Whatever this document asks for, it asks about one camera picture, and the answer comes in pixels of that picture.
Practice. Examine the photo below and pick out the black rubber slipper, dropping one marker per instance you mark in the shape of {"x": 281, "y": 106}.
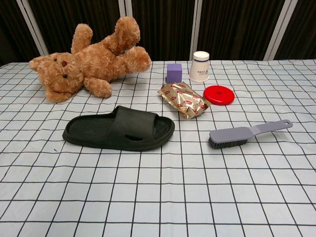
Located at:
{"x": 133, "y": 123}

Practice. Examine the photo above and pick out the grey scrub brush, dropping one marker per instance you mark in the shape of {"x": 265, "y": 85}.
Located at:
{"x": 229, "y": 134}

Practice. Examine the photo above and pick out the gold foil snack packet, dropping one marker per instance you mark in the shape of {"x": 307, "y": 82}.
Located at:
{"x": 185, "y": 101}

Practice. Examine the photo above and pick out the purple foam cube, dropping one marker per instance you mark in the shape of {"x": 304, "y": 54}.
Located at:
{"x": 174, "y": 72}

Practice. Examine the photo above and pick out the red round plastic lid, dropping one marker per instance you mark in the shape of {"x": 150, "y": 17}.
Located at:
{"x": 219, "y": 95}

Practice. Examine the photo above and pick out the white paper cup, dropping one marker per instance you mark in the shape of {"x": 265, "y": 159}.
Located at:
{"x": 199, "y": 66}

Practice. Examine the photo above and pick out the white black checkered tablecloth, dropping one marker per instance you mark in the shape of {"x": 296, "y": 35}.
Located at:
{"x": 158, "y": 197}

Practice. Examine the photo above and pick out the brown plush teddy bear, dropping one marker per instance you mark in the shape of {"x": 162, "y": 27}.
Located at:
{"x": 98, "y": 59}

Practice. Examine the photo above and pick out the black folding screen panel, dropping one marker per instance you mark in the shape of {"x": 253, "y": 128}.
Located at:
{"x": 7, "y": 24}
{"x": 234, "y": 24}
{"x": 160, "y": 24}
{"x": 61, "y": 14}
{"x": 306, "y": 24}

